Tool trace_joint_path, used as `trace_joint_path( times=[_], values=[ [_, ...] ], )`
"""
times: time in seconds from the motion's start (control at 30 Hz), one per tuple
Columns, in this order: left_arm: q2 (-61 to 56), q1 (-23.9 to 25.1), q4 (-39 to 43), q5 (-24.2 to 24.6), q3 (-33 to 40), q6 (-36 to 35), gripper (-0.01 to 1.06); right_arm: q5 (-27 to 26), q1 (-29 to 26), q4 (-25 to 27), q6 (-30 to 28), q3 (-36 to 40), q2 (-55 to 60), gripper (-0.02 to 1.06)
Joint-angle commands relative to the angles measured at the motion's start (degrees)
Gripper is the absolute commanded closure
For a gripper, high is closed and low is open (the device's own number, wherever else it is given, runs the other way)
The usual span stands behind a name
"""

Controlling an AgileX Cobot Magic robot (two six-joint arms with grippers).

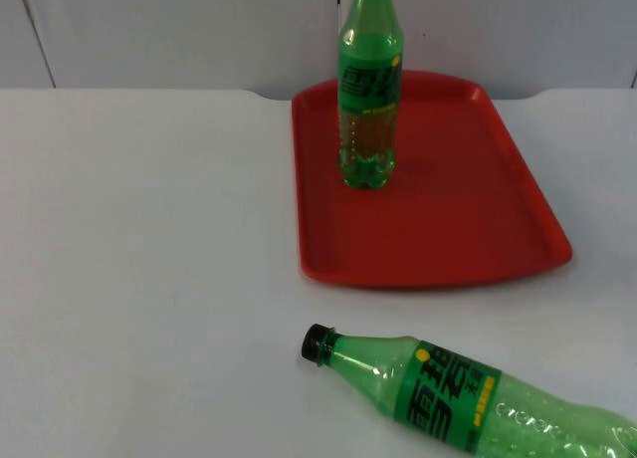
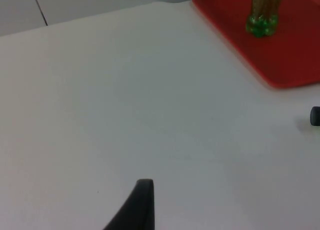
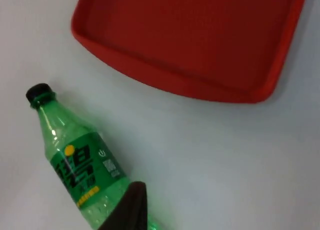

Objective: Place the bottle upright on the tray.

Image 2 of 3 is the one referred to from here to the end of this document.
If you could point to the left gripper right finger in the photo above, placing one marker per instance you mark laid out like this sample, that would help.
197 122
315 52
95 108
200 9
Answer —
315 116

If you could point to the red tray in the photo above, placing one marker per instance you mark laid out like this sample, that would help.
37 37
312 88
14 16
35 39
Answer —
282 52

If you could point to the green plastic bottle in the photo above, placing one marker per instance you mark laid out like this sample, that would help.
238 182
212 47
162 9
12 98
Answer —
262 17

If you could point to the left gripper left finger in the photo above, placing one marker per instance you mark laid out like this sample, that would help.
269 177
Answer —
137 210

